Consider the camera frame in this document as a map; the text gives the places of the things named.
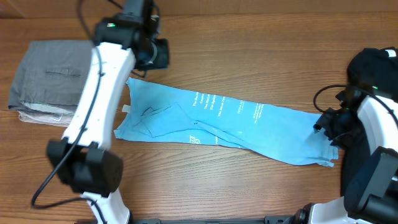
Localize light blue printed t-shirt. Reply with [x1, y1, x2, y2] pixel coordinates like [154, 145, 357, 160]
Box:
[114, 78, 338, 167]

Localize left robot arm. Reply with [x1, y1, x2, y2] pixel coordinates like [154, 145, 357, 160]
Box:
[47, 0, 170, 224]

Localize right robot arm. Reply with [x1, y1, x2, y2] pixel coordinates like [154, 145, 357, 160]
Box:
[284, 85, 397, 224]

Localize black garment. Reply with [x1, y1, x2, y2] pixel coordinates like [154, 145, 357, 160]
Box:
[341, 47, 397, 195]

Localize folded grey trousers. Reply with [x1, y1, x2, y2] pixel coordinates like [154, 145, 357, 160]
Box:
[8, 40, 92, 114]

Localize folded beige garment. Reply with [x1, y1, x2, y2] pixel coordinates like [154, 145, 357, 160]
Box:
[18, 110, 73, 127]

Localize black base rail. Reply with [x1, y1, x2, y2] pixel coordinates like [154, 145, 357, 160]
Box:
[133, 215, 294, 224]

